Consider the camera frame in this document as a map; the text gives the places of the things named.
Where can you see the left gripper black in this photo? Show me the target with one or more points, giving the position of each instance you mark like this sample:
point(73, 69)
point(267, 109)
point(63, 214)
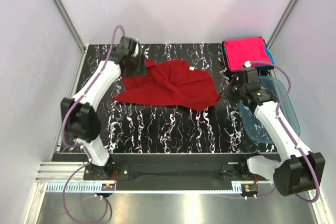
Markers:
point(136, 67)

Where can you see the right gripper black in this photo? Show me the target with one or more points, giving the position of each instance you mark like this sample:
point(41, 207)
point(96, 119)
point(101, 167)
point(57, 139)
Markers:
point(232, 91)

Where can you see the red t shirt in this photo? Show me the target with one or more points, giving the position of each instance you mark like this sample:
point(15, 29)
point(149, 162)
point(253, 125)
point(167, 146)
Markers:
point(170, 83)

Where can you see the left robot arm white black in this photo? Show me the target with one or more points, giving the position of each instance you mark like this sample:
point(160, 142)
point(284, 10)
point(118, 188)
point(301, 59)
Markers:
point(79, 113)

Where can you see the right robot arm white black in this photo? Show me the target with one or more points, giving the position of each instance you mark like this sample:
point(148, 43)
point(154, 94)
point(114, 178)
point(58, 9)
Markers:
point(299, 168)

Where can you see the folded dark t shirt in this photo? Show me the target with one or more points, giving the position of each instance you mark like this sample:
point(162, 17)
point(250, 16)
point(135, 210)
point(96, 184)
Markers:
point(227, 61)

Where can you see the clear blue plastic bin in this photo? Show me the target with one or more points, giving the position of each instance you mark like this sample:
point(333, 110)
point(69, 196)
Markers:
point(254, 129)

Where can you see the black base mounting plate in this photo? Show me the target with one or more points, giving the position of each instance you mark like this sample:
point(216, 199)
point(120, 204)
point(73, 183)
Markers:
point(222, 159)

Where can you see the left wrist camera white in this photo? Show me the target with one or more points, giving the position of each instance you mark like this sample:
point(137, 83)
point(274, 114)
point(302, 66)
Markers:
point(134, 47)

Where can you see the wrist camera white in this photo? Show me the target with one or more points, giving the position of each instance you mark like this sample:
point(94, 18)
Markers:
point(134, 47)
point(247, 64)

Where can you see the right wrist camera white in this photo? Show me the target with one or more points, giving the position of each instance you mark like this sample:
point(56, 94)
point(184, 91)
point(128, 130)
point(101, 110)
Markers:
point(247, 64)

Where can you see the white slotted cable duct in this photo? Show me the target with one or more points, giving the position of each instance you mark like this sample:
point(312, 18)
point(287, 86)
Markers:
point(165, 188)

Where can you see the aluminium front rail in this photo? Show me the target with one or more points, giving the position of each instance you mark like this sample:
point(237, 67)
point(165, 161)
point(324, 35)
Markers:
point(60, 172)

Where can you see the right aluminium frame post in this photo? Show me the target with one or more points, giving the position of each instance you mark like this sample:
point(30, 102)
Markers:
point(286, 14)

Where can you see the aluminium frame post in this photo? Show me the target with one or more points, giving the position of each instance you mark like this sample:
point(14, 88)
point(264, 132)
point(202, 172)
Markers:
point(69, 24)
point(286, 14)

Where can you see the left aluminium frame post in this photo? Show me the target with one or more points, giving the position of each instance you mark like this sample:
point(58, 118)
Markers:
point(69, 24)

